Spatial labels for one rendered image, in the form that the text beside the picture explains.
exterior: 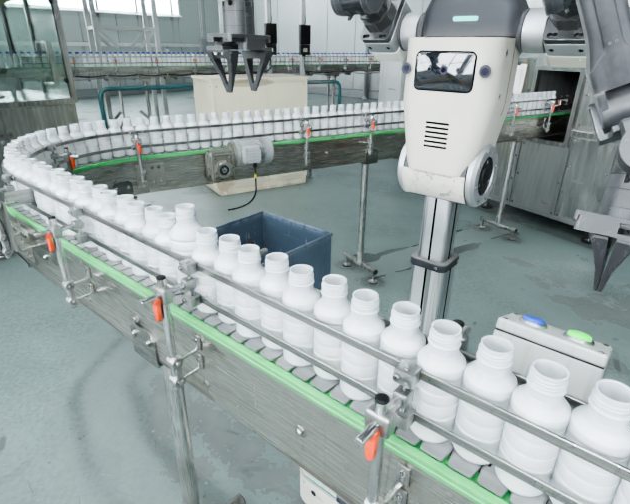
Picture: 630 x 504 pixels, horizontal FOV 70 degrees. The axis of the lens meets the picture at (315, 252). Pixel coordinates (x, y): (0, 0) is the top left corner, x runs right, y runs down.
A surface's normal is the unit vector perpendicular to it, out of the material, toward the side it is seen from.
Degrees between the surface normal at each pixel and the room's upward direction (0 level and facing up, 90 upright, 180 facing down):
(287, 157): 90
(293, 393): 90
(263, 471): 0
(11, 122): 90
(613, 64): 97
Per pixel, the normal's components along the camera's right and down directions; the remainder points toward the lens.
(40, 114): 0.77, 0.28
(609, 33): -0.35, 0.50
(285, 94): 0.53, 0.36
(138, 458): 0.01, -0.91
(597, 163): -0.85, 0.21
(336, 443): -0.65, 0.31
